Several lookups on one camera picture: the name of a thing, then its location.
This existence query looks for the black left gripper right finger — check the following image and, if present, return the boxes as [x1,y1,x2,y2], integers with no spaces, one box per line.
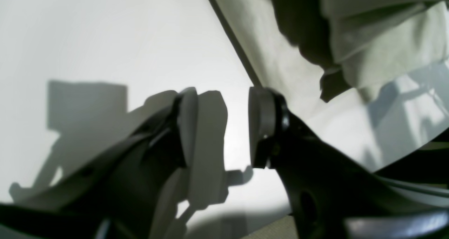
[248,87,448,239]

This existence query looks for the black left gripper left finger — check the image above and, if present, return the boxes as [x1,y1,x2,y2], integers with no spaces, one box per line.
[1,87,199,239]

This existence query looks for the light grey T-shirt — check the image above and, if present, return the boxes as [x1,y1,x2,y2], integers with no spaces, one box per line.
[212,0,448,171]

